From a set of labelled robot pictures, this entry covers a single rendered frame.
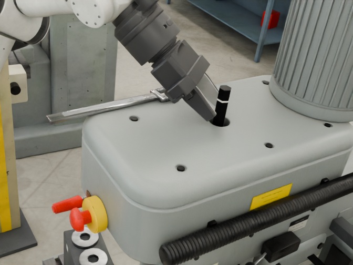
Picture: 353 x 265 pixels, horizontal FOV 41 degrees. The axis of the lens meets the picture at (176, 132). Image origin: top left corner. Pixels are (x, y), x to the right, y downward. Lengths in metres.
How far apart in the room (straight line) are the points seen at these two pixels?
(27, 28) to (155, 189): 0.45
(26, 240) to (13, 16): 2.35
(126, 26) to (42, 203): 2.76
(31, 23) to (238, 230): 0.54
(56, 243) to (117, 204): 2.46
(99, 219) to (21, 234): 2.44
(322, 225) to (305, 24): 0.45
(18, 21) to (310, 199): 0.62
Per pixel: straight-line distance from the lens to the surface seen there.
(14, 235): 3.20
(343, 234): 1.10
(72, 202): 0.90
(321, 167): 0.88
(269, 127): 0.84
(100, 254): 1.61
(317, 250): 1.13
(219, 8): 6.79
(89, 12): 0.76
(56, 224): 3.28
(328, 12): 0.83
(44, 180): 3.63
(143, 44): 0.75
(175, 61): 0.75
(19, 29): 0.96
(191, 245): 0.71
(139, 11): 0.75
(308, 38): 0.86
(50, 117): 0.78
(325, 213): 1.06
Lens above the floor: 2.31
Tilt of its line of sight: 33 degrees down
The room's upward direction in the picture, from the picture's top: 9 degrees clockwise
